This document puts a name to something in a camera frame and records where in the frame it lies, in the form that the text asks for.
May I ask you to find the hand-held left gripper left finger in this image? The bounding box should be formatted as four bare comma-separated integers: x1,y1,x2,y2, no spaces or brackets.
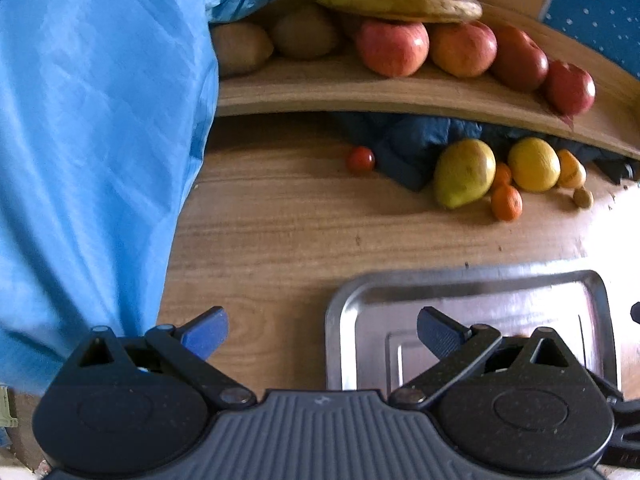
65,306,258,408

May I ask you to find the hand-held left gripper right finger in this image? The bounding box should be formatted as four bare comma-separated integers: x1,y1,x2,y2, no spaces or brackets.
387,306,596,410

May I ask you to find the yellow lemon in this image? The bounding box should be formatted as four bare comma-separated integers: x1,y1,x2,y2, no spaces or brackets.
507,137,561,192

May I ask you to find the metal tray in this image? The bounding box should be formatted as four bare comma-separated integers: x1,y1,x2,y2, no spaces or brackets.
325,270,621,393

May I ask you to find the striped yellow pepino melon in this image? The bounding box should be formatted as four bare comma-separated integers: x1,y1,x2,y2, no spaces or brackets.
556,149,587,189

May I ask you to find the red cherry tomato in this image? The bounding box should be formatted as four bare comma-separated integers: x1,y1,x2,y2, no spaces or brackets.
346,146,376,175

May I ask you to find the dark blue cloth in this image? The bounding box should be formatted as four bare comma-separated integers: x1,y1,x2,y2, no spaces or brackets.
330,112,636,192

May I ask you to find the light blue fabric sheet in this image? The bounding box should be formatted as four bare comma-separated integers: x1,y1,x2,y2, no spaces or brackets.
0,0,221,396

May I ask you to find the small dark red apple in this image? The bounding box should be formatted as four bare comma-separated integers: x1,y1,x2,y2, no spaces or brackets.
545,60,597,116

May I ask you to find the wooden shelf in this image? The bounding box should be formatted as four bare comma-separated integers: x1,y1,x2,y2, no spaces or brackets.
215,0,640,161

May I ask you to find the large dark red apple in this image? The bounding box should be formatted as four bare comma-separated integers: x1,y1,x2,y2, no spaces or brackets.
492,24,550,93

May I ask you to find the orange-red apple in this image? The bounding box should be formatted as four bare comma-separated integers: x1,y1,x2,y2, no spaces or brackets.
430,21,498,79

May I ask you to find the brown kiwi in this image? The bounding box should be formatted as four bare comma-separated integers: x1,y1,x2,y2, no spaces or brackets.
212,22,275,78
272,7,343,60

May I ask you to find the pink-red striped apple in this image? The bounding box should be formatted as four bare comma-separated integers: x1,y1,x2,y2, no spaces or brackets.
356,19,431,78

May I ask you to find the blue white-dotted cloth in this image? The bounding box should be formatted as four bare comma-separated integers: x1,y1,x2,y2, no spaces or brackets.
542,0,640,73

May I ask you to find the ripe yellow banana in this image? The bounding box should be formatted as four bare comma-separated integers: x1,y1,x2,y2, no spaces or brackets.
316,0,483,23

